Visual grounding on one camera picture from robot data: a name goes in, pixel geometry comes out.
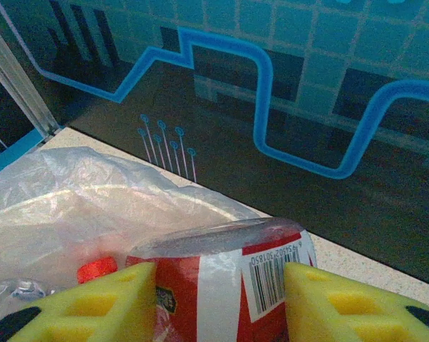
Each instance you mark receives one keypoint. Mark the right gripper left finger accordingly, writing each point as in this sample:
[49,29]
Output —
[129,320]

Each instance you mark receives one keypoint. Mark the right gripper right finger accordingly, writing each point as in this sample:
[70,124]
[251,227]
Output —
[307,313]

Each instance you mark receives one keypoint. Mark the red label Coca-Cola bottle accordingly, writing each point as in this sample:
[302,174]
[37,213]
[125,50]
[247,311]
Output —
[97,269]

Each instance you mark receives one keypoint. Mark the red and white label bottle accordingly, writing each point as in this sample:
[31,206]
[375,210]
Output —
[218,285]

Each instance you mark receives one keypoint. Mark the clear unlabelled plastic bottle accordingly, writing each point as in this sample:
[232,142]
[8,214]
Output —
[18,292]

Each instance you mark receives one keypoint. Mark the clear plastic bin liner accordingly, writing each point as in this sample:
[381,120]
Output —
[93,178]

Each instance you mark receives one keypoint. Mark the aluminium side rail blue strip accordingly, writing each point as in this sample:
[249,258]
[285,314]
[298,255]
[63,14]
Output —
[15,147]

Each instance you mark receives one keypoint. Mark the aluminium frame post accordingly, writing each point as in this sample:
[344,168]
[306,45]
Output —
[25,92]

